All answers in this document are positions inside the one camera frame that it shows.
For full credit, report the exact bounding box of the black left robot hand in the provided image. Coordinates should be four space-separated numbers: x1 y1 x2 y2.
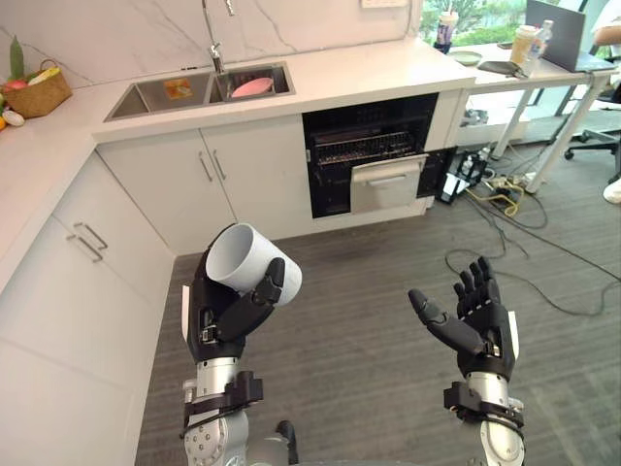
180 251 287 365

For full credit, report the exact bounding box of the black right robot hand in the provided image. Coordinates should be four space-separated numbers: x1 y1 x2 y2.
407 255 518 381

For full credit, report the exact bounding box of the white cup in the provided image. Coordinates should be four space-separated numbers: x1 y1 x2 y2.
205 222 305 307

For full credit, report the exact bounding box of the white corner cabinet door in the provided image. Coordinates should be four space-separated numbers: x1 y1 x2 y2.
0 216 159 466
52 150 177 384

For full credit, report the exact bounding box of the silver dishwasher door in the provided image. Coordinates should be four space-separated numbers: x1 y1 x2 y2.
348 153 429 216

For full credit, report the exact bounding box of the black dishwasher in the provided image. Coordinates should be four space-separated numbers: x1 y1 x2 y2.
301 91 458 219

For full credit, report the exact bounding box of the stainless steel double sink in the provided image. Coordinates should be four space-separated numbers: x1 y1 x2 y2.
102 61 297 123

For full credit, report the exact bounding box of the beige drink cup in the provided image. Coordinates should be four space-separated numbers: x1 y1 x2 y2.
508 24 540 67

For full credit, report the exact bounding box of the purple drink cup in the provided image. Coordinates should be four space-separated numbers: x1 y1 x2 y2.
433 12 460 55

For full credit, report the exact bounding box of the robot body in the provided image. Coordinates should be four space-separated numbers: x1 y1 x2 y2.
220 418 302 466

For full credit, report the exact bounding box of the black power device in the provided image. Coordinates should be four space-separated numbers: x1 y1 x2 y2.
434 150 491 206

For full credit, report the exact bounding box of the black office chair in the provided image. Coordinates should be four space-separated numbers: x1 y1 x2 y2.
563 72 621 184

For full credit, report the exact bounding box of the orange sponge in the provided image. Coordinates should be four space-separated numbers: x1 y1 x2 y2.
163 79 192 101

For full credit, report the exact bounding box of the white desk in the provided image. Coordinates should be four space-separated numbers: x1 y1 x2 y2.
445 42 621 194

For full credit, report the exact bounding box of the dark cloth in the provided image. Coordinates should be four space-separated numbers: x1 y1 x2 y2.
476 59 530 80

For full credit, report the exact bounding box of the green bowl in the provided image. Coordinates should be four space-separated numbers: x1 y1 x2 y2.
447 49 484 68

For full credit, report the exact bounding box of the clear water bottle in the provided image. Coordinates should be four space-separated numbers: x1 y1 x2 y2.
525 18 555 77

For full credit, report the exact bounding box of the chrome kitchen faucet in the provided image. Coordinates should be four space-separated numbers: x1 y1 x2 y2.
200 0 237 75

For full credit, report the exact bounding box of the grey laptop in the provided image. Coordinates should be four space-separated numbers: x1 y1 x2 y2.
525 0 621 73

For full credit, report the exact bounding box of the woven fruit basket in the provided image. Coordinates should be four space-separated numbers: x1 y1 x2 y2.
3 58 74 119

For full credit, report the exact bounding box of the person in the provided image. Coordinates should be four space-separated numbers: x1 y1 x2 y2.
588 0 621 205

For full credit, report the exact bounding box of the black floor cable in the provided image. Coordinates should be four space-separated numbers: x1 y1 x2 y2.
444 164 621 312

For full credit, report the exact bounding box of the yellow cable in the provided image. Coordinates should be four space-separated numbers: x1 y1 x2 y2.
465 174 530 218

